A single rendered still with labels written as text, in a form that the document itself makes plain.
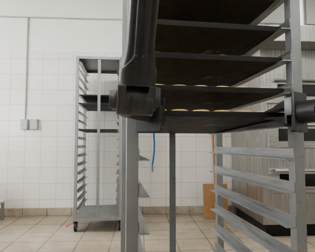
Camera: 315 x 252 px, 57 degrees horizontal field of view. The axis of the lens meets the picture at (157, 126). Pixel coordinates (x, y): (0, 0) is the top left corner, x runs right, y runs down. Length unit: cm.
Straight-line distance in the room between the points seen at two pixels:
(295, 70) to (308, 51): 250
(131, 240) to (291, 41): 68
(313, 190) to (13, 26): 401
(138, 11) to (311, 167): 293
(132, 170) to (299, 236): 48
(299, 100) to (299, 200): 27
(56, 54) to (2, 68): 70
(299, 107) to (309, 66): 257
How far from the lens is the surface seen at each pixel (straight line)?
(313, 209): 333
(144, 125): 68
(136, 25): 48
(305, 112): 79
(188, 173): 387
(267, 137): 306
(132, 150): 73
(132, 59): 49
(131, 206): 74
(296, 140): 87
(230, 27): 88
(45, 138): 399
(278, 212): 96
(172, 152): 138
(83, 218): 318
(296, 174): 88
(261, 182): 103
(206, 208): 368
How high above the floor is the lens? 90
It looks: 4 degrees up
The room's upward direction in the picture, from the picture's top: straight up
